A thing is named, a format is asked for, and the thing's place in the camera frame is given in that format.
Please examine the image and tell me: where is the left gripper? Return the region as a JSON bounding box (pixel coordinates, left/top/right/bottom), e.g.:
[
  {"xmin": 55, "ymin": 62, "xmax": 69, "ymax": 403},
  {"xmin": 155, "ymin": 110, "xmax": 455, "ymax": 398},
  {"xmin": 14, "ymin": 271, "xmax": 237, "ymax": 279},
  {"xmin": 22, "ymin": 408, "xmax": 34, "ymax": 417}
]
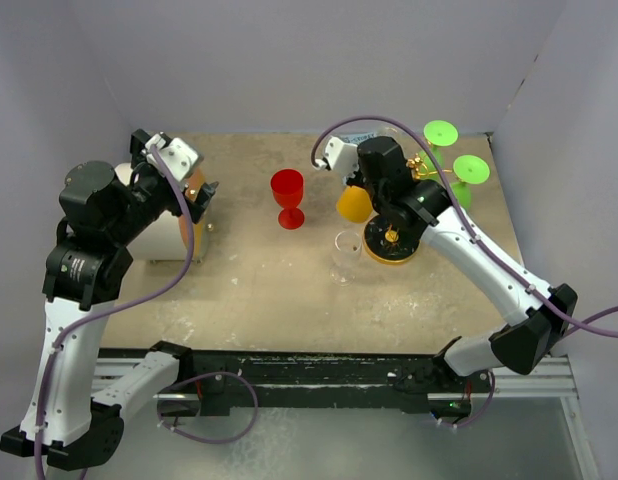
[{"xmin": 107, "ymin": 130, "xmax": 216, "ymax": 245}]

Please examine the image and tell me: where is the orange plastic goblet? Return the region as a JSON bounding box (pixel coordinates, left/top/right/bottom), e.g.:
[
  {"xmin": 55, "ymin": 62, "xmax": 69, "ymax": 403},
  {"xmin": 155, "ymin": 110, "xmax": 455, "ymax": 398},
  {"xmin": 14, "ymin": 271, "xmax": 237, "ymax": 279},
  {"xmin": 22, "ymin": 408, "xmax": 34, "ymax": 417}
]
[{"xmin": 336, "ymin": 186, "xmax": 373, "ymax": 224}]

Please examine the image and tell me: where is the green goblet front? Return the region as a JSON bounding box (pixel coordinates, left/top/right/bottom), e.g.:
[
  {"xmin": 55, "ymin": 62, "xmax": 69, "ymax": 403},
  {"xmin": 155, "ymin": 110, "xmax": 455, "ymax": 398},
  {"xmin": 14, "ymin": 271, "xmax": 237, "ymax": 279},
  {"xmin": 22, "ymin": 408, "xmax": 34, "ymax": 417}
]
[{"xmin": 418, "ymin": 120, "xmax": 459, "ymax": 178}]

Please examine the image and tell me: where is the green goblet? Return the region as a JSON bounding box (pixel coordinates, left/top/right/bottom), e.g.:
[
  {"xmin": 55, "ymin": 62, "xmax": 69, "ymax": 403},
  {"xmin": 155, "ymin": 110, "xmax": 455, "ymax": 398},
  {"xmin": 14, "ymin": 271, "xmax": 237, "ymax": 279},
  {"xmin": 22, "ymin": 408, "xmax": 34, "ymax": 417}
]
[
  {"xmin": 450, "ymin": 154, "xmax": 491, "ymax": 210},
  {"xmin": 418, "ymin": 120, "xmax": 459, "ymax": 178}
]

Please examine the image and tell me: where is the gold wine glass rack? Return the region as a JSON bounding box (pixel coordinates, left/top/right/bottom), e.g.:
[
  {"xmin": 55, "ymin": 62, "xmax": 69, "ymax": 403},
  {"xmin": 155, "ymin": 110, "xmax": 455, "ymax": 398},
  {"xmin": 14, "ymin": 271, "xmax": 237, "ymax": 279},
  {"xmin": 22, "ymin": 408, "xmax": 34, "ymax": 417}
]
[{"xmin": 364, "ymin": 155, "xmax": 454, "ymax": 264}]

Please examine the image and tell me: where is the red plastic goblet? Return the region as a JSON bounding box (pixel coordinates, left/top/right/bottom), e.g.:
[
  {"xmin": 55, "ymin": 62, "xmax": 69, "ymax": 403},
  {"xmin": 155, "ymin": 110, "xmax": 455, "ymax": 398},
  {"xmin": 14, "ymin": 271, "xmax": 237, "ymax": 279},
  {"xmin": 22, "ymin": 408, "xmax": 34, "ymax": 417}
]
[{"xmin": 270, "ymin": 169, "xmax": 305, "ymax": 230}]

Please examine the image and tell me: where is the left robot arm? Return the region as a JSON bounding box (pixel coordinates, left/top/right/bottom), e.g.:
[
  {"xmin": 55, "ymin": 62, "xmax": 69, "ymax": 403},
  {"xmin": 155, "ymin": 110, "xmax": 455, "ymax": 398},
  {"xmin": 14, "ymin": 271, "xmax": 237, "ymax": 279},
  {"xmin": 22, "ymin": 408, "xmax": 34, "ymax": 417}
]
[{"xmin": 0, "ymin": 160, "xmax": 216, "ymax": 478}]

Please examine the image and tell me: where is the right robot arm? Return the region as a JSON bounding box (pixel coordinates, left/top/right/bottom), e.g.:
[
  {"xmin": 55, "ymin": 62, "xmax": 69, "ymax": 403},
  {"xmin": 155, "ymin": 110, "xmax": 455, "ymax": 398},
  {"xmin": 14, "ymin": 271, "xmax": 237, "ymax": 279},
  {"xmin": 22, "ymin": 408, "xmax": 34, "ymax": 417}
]
[{"xmin": 339, "ymin": 136, "xmax": 578, "ymax": 391}]

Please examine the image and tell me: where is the treehouse paperback book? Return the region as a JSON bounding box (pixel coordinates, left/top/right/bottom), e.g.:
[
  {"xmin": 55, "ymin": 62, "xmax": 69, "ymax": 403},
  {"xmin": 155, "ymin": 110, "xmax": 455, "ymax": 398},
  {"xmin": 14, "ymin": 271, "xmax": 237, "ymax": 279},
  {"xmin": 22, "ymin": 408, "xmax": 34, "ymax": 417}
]
[{"xmin": 338, "ymin": 132, "xmax": 378, "ymax": 145}]

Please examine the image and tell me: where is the white cylinder with orange lid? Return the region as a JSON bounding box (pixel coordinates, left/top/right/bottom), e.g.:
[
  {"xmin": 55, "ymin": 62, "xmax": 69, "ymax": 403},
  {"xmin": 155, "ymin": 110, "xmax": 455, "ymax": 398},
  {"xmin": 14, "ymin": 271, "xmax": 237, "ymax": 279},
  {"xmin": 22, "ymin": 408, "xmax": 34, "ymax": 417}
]
[{"xmin": 113, "ymin": 162, "xmax": 215, "ymax": 264}]

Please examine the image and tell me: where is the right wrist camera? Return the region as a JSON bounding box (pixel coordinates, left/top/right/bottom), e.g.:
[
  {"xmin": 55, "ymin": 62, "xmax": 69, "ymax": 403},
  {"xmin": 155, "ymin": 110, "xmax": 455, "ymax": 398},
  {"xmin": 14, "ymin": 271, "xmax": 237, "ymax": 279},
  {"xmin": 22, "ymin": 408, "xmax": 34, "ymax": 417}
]
[{"xmin": 313, "ymin": 136, "xmax": 358, "ymax": 176}]

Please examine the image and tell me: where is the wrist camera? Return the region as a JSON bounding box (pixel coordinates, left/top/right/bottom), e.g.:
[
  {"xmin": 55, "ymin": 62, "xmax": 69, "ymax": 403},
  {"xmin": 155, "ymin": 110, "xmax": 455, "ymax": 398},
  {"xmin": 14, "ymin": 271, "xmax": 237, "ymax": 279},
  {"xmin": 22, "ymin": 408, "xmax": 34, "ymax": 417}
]
[
  {"xmin": 130, "ymin": 129, "xmax": 204, "ymax": 185},
  {"xmin": 313, "ymin": 136, "xmax": 358, "ymax": 176}
]

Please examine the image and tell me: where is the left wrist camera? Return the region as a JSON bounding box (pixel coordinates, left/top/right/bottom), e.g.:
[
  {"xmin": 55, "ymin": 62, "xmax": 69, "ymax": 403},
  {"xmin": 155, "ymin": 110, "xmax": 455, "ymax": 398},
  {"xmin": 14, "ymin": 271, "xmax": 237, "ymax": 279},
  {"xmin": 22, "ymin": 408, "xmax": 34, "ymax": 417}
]
[{"xmin": 130, "ymin": 129, "xmax": 204, "ymax": 185}]

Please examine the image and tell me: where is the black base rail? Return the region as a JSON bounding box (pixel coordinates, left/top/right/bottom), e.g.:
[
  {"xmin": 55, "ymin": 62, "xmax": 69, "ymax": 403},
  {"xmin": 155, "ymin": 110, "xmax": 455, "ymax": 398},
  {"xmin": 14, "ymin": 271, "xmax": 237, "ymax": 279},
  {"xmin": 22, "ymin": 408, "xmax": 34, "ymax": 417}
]
[{"xmin": 96, "ymin": 342, "xmax": 493, "ymax": 419}]

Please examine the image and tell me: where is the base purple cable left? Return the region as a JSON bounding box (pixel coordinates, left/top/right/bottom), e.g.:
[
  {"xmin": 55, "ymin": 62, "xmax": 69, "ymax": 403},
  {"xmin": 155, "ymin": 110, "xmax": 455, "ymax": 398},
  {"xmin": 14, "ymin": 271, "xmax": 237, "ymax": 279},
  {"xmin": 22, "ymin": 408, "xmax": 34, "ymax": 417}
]
[{"xmin": 156, "ymin": 369, "xmax": 262, "ymax": 445}]

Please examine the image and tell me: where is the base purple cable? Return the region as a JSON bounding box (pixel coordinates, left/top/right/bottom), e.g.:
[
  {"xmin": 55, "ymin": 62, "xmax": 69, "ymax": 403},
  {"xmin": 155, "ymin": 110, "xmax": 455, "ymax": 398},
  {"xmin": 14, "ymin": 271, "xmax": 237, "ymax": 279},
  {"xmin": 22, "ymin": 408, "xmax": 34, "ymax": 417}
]
[
  {"xmin": 156, "ymin": 369, "xmax": 262, "ymax": 445},
  {"xmin": 436, "ymin": 369, "xmax": 498, "ymax": 431}
]

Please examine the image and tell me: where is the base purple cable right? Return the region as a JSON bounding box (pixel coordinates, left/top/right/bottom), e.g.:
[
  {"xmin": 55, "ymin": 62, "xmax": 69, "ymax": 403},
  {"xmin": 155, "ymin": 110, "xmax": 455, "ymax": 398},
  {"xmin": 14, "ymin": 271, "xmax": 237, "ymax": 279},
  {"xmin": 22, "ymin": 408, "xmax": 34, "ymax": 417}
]
[{"xmin": 436, "ymin": 369, "xmax": 498, "ymax": 431}]

